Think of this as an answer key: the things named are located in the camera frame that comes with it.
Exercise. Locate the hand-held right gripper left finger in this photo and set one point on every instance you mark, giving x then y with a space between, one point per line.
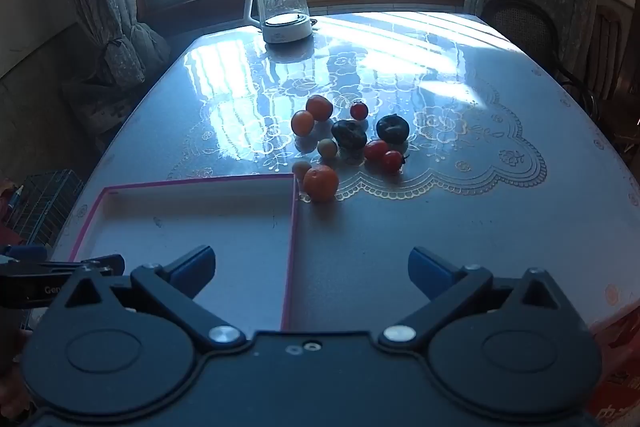
196 264

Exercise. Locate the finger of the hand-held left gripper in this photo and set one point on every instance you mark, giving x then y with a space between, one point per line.
107 264
22 253

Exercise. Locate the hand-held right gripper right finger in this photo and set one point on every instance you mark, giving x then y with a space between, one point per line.
430 274

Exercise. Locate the white box with pink rim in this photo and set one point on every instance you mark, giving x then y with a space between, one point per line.
200 217

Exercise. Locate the large orange tangerine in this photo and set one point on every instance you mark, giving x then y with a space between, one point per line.
321 183

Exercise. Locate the small yellow apricot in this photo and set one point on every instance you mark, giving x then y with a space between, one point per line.
301 169

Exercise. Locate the dark mangosteen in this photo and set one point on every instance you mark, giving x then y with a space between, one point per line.
392 128
349 133

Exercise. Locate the red cloth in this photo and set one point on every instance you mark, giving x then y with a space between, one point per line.
9 234

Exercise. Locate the red cherry tomato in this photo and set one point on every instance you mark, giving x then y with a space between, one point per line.
392 160
358 110
376 150

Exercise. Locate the small brown longan upper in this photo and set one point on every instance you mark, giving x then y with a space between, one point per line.
327 148

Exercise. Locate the grey patterned sack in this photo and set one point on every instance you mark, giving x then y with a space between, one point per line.
100 102

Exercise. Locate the small orange tangerine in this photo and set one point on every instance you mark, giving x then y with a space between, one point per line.
302 123
319 108

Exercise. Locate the red printed packaging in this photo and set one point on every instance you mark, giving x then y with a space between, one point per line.
617 367

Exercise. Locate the glass kettle with white base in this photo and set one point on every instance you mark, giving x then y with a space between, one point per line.
285 27

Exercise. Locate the dark woven-back chair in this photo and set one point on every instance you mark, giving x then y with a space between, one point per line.
520 27

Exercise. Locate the brown wooden chair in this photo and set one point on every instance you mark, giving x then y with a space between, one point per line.
607 52

